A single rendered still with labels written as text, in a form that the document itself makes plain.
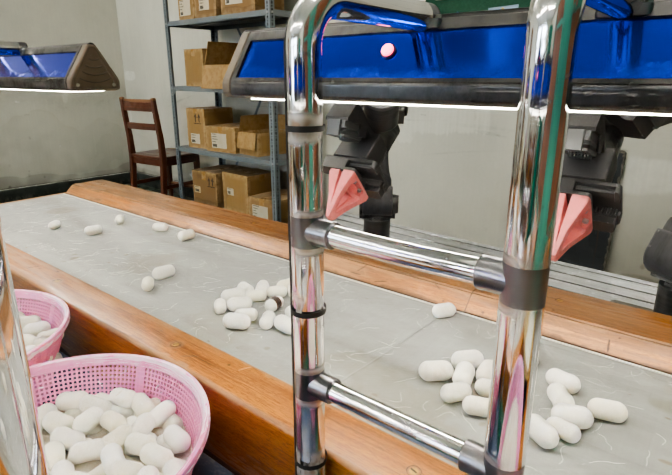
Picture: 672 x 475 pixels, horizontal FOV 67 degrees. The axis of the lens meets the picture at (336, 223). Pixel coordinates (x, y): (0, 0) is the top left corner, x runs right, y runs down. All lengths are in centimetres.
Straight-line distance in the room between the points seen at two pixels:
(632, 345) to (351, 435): 38
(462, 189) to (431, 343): 224
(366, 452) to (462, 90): 30
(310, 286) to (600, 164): 44
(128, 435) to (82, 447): 4
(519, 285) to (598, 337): 45
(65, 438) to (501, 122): 245
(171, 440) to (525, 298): 37
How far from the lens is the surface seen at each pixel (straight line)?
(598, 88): 38
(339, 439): 47
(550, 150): 25
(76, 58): 90
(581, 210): 66
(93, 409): 59
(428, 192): 298
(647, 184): 257
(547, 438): 52
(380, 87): 44
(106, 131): 549
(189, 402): 56
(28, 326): 80
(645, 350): 71
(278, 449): 50
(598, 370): 67
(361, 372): 60
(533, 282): 27
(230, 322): 69
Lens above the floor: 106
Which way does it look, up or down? 16 degrees down
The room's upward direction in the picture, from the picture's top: straight up
